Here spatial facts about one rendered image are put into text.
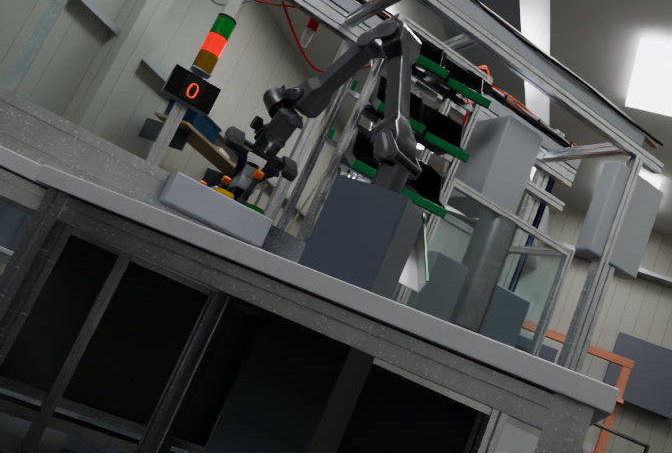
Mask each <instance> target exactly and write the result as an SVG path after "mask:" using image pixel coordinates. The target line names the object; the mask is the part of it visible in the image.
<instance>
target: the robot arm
mask: <svg viewBox="0 0 672 453"><path fill-rule="evenodd" d="M377 39H381V41H382V43H380V42H379V41H378V40H377ZM420 49H421V41H420V40H419V39H418V37H417V36H416V35H415V34H414V33H413V32H412V31H411V30H410V28H409V27H408V26H407V25H406V24H405V23H404V22H403V21H401V20H398V21H392V22H387V23H381V24H378V25H377V26H376V27H375V28H374V29H373V30H372V31H369V32H364V33H362V34H361V35H360V36H359V37H358V39H357V42H356V43H355V44H354V45H353V46H351V47H350V48H349V49H348V50H347V51H346V52H345V53H344V54H343V55H341V56H340V57H339V58H338V59H337V60H336V61H335V62H334V63H333V64H332V65H330V66H329V67H328V68H327V69H326V70H325V71H324V72H323V73H322V74H320V75H319V76H317V77H313V78H309V79H306V80H305V81H304V82H302V83H301V84H299V85H298V86H296V87H292V88H287V87H286V86H285V85H283V86H282V87H281V88H279V87H274V88H271V89H268V90H267V91H266V92H265V93H264V95H263V102H264V104H265V106H266V109H267V111H268V113H269V116H270V117H271V118H272V119H271V121H270V122H269V123H267V124H264V123H263V122H264V120H263V119H262V118H261V117H259V116H256V117H255V118H254V119H253V120H252V122H251V124H250V127H251V128H252V129H254V130H255V131H254V133H255V134H256V135H255V136H254V139H255V143H254V144H253V143H251V142H250V141H248V140H246V139H245V132H243V131H241V130H239V129H237V128H236V127H234V126H231V127H229V128H228V129H227V131H226V132H225V136H224V144H225V145H226V146H227V147H229V148H231V149H233V150H234V151H235V154H236V155H237V156H238V159H237V163H236V166H235V170H234V173H233V176H234V177H235V176H236V175H237V174H238V172H239V171H240V169H241V168H242V166H243V165H244V163H245V162H246V160H247V154H248V153H249V152H252V153H254V154H255V155H257V156H259V157H261V158H263V159H264V160H266V161H267V162H266V164H265V166H264V167H263V168H262V170H261V171H262V172H263V173H264V177H263V178H262V180H261V181H260V180H259V182H258V183H260V182H262V181H264V180H266V179H269V178H272V177H277V178H278V177H279V172H280V171H281V170H282V171H281V175H282V177H283V178H285V179H287V180H289V181H290V182H293V181H294V180H295V178H296V177H297V176H298V168H297V162H295V161H294V160H292V159H290V158H288V157H287V156H283V157H282V158H279V157H278V156H276V155H277V154H278V152H279V151H280V150H281V148H284V147H285V143H286V142H287V140H288V139H289V138H290V136H291V135H292V134H293V132H294V131H295V130H296V128H299V129H303V117H302V116H300V115H299V114H298V113H297V111H299V112H300V113H301V114H302V115H304V116H306V117H307V118H313V119H314V118H316V117H318V116H319V115H320V114H321V113H322V112H323V111H324V110H325V109H326V108H327V106H328V105H329V104H330V101H331V98H332V95H333V94H334V93H335V92H336V91H337V90H338V89H339V88H340V87H341V86H342V85H343V84H344V83H346V82H347V81H348V80H349V79H350V78H351V77H352V76H353V75H355V74H356V73H357V72H358V71H359V70H360V69H361V68H362V67H364V66H365V65H366V64H367V63H368V62H369V61H370V60H372V59H375V58H383V59H387V61H388V68H387V82H386V97H385V111H384V119H383V120H382V122H381V123H380V124H379V125H378V126H373V127H372V139H371V141H370V143H371V144H372V145H373V148H374V150H373V158H375V159H377V160H378V161H379V162H380V164H379V166H378V169H377V171H376V173H375V176H374V178H373V180H372V183H371V184H372V185H375V186H378V187H381V188H385V189H388V190H391V191H394V192H397V193H400V194H401V192H402V189H403V187H404V185H405V182H406V180H407V179H410V180H416V179H417V178H418V177H419V175H420V174H421V173H422V170H421V167H420V165H419V163H418V161H417V158H416V154H417V147H416V140H415V136H414V134H413V131H412V129H411V126H410V123H409V114H410V93H411V72H412V65H413V64H414V63H415V62H416V61H417V60H418V58H419V54H420ZM295 109H296V110H297V111H296V110H295Z"/></svg>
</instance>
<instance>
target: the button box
mask: <svg viewBox="0 0 672 453"><path fill-rule="evenodd" d="M158 201H159V202H161V203H163V204H165V205H167V206H169V207H171V208H173V209H175V210H177V211H179V212H181V213H183V214H185V215H187V216H189V217H191V218H193V219H195V220H197V221H199V222H201V223H203V224H205V225H208V226H210V227H212V228H214V229H216V230H218V231H220V232H222V233H224V234H226V235H228V236H230V237H232V238H234V239H236V240H239V241H241V242H244V243H246V244H249V245H252V246H254V247H262V245H263V242H264V240H265V238H266V236H267V234H268V232H269V229H270V227H271V225H272V223H273V220H272V219H271V218H268V217H266V216H265V215H263V214H261V213H259V212H257V211H255V210H253V209H250V208H248V207H246V206H244V205H243V204H241V203H239V202H237V201H235V200H234V199H232V198H230V197H228V196H226V195H224V194H222V193H220V192H217V191H215V190H213V189H212V188H210V187H208V186H206V185H204V184H202V183H200V182H198V181H196V180H194V179H192V178H190V177H188V176H186V175H184V174H183V173H182V172H177V173H173V174H171V175H170V176H169V178H168V180H167V182H166V184H165V186H164V188H163V190H162V192H161V194H160V196H159V198H158Z"/></svg>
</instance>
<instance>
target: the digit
mask: <svg viewBox="0 0 672 453"><path fill-rule="evenodd" d="M206 85H207V83H205V82H203V81H202V80H200V79H198V78H197V77H195V76H193V75H191V74H189V76H188V78H187V79H186V81H185V83H184V85H183V87H182V89H181V91H180V93H179V96H181V97H183V98H185V99H186V100H188V101H190V102H192V103H193V104H195V105H197V103H198V101H199V99H200V97H201V95H202V93H203V91H204V89H205V87H206Z"/></svg>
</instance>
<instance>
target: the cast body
mask: <svg viewBox="0 0 672 453"><path fill-rule="evenodd" d="M256 169H259V166H258V165H256V164H255V163H252V162H247V164H244V165H243V166H242V168H241V169H240V171H239V172H238V174H237V175H236V176H235V177H234V178H233V180H232V182H231V184H230V186H229V187H230V188H231V189H233V191H234V190H235V188H238V189H240V190H243V191H245V190H246V188H247V186H248V185H249V183H250V181H251V180H252V178H253V176H252V173H254V172H255V170H256Z"/></svg>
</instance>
